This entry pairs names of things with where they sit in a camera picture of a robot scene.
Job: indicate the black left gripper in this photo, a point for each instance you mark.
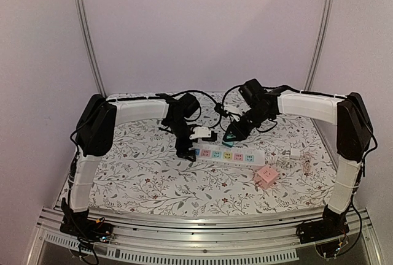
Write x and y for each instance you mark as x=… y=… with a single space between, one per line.
x=182 y=153

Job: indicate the pink cube socket adapter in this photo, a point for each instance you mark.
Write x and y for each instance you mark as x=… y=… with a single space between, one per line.
x=265 y=177

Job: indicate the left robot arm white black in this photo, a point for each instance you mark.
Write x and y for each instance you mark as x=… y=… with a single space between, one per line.
x=93 y=138

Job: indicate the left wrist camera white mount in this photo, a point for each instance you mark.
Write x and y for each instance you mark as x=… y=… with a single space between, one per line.
x=204 y=133

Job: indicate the white colourful power strip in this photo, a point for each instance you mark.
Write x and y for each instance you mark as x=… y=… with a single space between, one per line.
x=224 y=156

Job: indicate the left aluminium frame post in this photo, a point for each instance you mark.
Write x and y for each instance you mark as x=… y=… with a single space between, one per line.
x=89 y=46

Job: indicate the floral patterned table mat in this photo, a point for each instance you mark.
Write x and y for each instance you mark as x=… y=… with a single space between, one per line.
x=209 y=178

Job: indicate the white USB charger block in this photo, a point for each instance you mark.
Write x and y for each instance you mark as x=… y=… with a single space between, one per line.
x=295 y=154

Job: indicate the teal cube charger plug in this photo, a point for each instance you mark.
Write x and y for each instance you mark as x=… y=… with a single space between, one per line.
x=228 y=140

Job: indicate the aluminium frame post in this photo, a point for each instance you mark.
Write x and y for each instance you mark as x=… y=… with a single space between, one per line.
x=320 y=39
x=89 y=46

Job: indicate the aluminium front rail base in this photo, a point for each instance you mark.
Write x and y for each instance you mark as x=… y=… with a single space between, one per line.
x=249 y=239

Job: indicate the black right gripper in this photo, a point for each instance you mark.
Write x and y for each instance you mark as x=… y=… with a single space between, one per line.
x=247 y=121

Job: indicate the right aluminium frame post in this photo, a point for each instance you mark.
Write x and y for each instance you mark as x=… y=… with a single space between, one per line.
x=320 y=39

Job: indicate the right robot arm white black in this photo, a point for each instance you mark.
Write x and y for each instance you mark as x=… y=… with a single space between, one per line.
x=354 y=141

